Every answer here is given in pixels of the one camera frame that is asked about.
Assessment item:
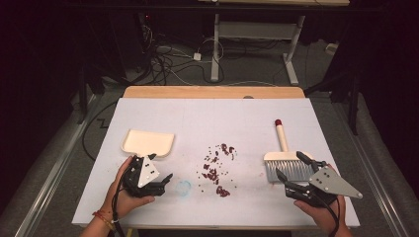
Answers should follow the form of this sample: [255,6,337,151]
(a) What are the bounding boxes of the wooden table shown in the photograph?
[123,85,306,100]

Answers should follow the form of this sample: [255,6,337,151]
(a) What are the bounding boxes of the black floor cable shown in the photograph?
[81,100,121,163]

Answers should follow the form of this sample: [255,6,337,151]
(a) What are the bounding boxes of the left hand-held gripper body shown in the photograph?
[122,154,166,198]

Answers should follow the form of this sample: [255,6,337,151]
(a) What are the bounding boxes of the cream brush with red tip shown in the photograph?
[263,118,316,184]

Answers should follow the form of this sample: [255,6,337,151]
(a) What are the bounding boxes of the red and gold bracelet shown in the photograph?
[92,210,117,232]

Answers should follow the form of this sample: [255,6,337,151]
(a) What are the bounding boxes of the person's right hand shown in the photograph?
[293,196,347,230]

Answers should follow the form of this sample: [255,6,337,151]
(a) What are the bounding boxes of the dark red beans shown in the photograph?
[196,142,238,198]

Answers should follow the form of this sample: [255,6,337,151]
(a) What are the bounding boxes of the right hand-held gripper black cable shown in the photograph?
[314,193,342,237]

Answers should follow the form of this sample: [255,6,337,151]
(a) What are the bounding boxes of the cream plastic dustpan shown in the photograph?
[121,128,176,159]

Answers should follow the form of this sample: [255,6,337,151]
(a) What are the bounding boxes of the tangle of floor cables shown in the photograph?
[139,24,226,87]

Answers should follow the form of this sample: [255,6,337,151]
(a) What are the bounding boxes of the left hand-held gripper black cable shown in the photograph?
[111,176,127,237]

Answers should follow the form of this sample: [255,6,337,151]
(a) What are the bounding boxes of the aluminium rail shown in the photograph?
[14,94,97,237]
[331,102,410,237]

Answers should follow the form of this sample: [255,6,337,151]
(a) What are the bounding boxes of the person's left hand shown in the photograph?
[104,156,156,221]

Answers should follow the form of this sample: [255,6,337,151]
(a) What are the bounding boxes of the black metal stand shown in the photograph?
[303,74,361,136]

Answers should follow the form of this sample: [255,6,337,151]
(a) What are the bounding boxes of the white metal desk frame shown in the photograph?
[209,13,306,87]

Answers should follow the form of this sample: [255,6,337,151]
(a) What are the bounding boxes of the hand-held gripper black cable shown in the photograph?
[314,193,342,237]
[111,176,127,237]

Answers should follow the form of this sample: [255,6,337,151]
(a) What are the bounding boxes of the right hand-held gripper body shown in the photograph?
[285,160,364,208]

